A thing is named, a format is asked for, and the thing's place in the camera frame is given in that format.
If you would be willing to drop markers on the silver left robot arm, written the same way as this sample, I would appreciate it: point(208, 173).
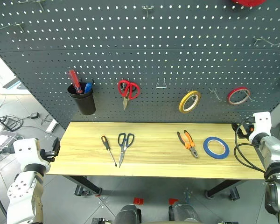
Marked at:
point(21, 191)

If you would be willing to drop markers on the black power adapter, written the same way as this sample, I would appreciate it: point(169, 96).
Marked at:
point(34, 115)

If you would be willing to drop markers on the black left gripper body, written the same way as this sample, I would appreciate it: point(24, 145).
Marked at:
point(56, 147)

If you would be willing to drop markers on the wide red tape roll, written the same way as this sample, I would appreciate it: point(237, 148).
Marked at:
point(247, 2)

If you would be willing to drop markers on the grey rounded robot shape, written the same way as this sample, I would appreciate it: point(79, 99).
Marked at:
point(184, 213)
point(126, 215)

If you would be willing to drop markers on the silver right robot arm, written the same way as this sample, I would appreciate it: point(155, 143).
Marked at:
point(273, 151)

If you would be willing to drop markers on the metal loop pegboard hook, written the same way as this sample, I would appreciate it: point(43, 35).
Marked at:
point(161, 87)

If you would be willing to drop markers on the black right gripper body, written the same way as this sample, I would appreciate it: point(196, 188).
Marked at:
point(246, 129)

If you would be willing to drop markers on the thin red tape roll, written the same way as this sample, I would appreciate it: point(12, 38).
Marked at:
point(231, 98)

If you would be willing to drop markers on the yellow tape roll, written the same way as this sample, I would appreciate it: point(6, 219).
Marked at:
point(183, 103)

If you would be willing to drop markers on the wooden table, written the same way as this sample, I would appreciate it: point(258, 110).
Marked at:
point(154, 151)

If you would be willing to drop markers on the blue tape roll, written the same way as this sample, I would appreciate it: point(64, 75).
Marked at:
point(206, 149)

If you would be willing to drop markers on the black table leg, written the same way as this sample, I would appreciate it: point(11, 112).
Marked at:
point(86, 184)
point(224, 187)

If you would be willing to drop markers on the white floor plank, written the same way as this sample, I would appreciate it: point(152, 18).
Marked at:
point(51, 126)

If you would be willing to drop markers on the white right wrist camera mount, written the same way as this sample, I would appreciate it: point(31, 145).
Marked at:
point(261, 126)

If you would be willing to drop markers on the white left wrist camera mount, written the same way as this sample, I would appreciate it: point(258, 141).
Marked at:
point(28, 151)

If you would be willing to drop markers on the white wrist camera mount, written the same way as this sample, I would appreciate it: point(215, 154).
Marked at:
point(261, 126)
point(28, 151)

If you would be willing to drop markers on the dark grey metal pegboard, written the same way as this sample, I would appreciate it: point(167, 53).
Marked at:
point(154, 46)

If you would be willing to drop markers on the black plastic cup holder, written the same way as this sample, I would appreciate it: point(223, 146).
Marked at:
point(85, 105)

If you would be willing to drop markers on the red floor tape marker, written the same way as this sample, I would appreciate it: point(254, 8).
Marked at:
point(138, 201)
point(173, 201)

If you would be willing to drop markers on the silver foil tray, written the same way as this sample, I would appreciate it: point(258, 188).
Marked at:
point(2, 140)

